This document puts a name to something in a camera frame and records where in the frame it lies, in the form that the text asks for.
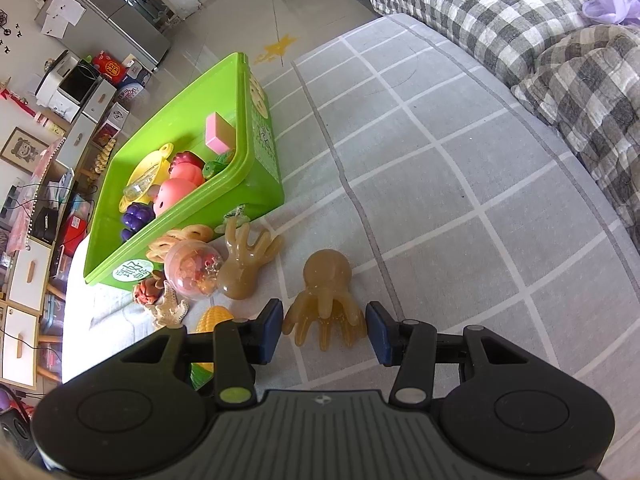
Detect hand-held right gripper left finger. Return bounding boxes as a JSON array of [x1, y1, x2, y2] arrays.
[[117, 298, 285, 408]]

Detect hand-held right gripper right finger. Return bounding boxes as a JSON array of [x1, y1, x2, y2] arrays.
[[365, 301, 531, 408]]

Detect purple toy grapes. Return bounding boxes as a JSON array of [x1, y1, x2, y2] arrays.
[[120, 201, 157, 242]]

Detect orange toy crab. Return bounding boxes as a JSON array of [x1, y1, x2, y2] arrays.
[[132, 270, 168, 307]]

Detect red gift box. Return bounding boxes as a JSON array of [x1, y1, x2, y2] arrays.
[[92, 50, 128, 83]]

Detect grey checked blanket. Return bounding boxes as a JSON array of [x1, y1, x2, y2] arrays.
[[320, 0, 640, 256]]

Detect yellow toy corn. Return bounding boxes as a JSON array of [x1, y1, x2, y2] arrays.
[[190, 306, 236, 391]]

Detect yellow toy colander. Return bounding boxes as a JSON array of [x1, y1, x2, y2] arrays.
[[118, 143, 175, 212]]

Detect green plastic storage box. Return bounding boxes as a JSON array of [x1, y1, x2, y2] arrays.
[[82, 51, 285, 288]]

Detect pink rubber animal toy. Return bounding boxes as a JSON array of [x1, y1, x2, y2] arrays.
[[152, 177, 207, 219]]

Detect clear plastic case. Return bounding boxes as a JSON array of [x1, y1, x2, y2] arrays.
[[123, 177, 156, 202]]

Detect grey grid bed sheet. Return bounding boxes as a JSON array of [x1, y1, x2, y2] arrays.
[[62, 12, 640, 401]]

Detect silver refrigerator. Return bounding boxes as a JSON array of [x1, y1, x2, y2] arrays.
[[35, 0, 173, 68]]

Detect white microwave oven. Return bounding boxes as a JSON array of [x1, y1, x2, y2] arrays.
[[34, 50, 83, 111]]

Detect white wooden drawer cabinet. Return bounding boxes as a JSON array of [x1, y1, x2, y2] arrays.
[[0, 240, 66, 391]]

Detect brown rubber hand toy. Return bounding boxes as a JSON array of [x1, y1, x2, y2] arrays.
[[216, 216, 285, 301], [281, 248, 367, 352]]

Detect white grey TV cabinet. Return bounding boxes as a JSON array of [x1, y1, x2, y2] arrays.
[[50, 80, 118, 171]]

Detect pink clear capsule ball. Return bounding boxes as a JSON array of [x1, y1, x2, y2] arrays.
[[164, 240, 224, 302]]

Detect black microwave oven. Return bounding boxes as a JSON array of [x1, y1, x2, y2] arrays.
[[57, 60, 101, 111]]

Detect tan toy pretzel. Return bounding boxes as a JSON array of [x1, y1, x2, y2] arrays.
[[167, 223, 215, 242], [146, 235, 187, 263]]

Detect small orange pink toy box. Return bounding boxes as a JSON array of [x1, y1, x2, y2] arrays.
[[205, 113, 237, 153]]

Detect framed cartoon picture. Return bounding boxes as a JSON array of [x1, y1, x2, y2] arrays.
[[0, 127, 51, 175]]

